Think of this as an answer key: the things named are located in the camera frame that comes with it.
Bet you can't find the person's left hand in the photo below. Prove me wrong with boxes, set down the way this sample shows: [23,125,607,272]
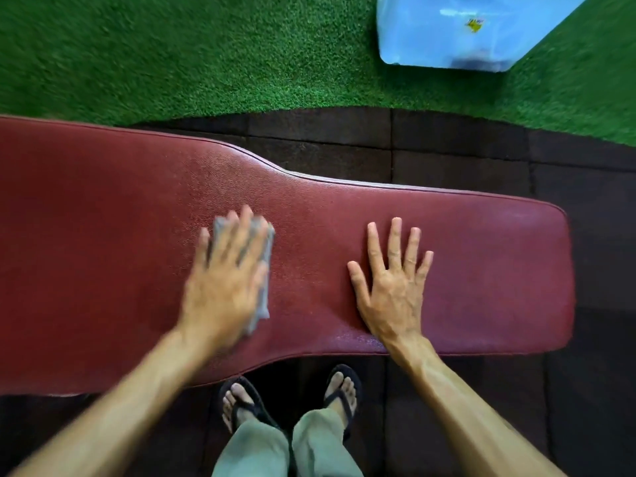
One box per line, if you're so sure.
[178,205,272,351]

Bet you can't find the person's right hand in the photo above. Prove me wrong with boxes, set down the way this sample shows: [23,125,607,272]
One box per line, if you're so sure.
[346,217,435,354]

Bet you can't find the grey cleaning cloth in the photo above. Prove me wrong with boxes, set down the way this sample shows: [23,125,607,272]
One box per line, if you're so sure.
[211,215,276,337]

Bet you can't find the red padded bench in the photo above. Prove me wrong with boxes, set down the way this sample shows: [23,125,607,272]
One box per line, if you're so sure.
[0,115,577,397]

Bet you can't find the person's left forearm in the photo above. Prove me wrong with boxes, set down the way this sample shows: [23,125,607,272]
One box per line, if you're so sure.
[9,327,219,477]

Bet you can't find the person's right forearm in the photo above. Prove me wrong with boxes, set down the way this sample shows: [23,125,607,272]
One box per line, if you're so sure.
[385,335,567,477]

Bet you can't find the person's right foot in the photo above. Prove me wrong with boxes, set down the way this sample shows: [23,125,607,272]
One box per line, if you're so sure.
[325,372,358,423]

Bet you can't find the person's foot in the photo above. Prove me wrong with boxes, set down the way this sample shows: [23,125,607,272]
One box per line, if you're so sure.
[325,372,358,423]
[222,383,259,433]

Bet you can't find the person's left foot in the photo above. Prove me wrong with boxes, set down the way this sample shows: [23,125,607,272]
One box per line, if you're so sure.
[222,383,259,433]

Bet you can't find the black flip-flop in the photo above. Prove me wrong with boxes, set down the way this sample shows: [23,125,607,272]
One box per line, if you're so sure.
[323,364,364,441]
[217,376,279,435]

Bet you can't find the olive green trousers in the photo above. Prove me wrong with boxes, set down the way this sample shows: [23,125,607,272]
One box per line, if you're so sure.
[211,407,366,477]

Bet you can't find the green artificial turf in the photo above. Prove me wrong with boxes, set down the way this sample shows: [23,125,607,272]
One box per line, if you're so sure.
[0,0,636,147]

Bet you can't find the translucent blue bin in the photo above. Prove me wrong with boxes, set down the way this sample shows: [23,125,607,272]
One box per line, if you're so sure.
[376,0,593,73]

